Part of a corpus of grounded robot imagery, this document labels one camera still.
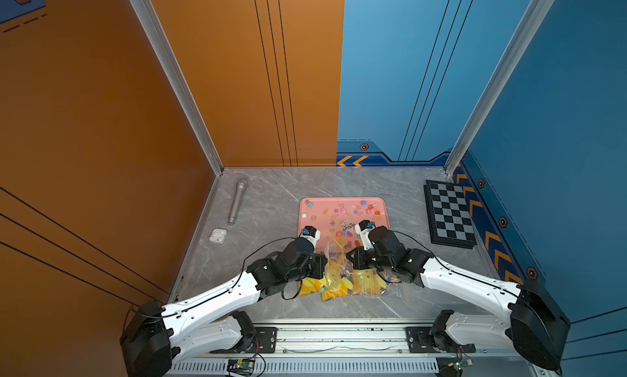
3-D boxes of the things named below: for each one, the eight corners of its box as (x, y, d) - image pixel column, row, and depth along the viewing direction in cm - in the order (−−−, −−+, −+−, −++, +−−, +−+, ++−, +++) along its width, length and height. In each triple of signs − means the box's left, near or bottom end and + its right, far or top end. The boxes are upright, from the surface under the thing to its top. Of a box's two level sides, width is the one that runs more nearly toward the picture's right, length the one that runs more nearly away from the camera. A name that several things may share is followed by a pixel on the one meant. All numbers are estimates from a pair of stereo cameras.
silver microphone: (227, 224, 103) (225, 220, 100) (239, 182, 118) (238, 178, 115) (236, 224, 103) (234, 220, 100) (247, 182, 118) (246, 178, 115)
